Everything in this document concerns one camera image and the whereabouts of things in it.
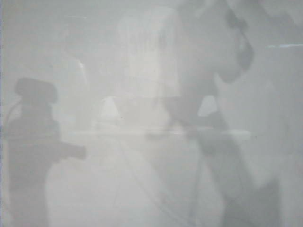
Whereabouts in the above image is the white glossy whiteboard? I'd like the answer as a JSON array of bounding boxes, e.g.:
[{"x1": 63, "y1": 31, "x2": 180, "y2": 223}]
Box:
[{"x1": 0, "y1": 0, "x2": 303, "y2": 227}]

